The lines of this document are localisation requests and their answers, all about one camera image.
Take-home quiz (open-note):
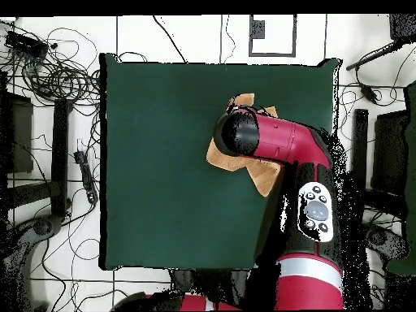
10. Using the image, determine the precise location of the black rod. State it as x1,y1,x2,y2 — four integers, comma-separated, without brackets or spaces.
345,38,404,72

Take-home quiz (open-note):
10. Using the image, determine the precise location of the black electronics box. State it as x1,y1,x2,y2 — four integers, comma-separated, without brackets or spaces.
4,29,50,59

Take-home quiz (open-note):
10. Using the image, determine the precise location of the tan terry towel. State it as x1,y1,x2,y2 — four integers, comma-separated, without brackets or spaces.
205,93,284,198

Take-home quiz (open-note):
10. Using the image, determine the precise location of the dark flat panel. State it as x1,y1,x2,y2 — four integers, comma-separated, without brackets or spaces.
0,92,34,175
371,110,410,196

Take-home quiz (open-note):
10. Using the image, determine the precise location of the black power adapter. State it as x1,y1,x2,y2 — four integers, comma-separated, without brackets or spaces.
358,83,379,105

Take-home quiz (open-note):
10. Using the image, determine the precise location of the black corner box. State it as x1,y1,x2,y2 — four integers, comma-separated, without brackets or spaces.
388,13,416,43

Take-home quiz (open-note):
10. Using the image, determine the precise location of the grey rounded base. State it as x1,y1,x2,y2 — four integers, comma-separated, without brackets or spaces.
365,223,409,261
0,214,63,312

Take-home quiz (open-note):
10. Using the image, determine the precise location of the black stand bar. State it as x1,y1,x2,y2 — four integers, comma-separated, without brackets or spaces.
351,108,369,196
50,98,71,218

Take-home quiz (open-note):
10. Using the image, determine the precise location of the dark green table cloth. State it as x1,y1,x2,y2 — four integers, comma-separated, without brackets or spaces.
98,52,342,272

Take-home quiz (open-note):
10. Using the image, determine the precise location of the black power strip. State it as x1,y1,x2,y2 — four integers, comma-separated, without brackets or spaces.
72,149,99,205

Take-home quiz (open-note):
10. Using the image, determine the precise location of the long black cable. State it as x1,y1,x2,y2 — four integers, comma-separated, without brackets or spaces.
152,15,188,63

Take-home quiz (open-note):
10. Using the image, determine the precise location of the tangle of black cables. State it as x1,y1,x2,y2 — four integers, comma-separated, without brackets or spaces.
329,82,407,235
0,19,102,108

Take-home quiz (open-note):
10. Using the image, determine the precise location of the grey square frame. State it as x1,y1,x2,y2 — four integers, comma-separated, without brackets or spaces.
248,14,297,59

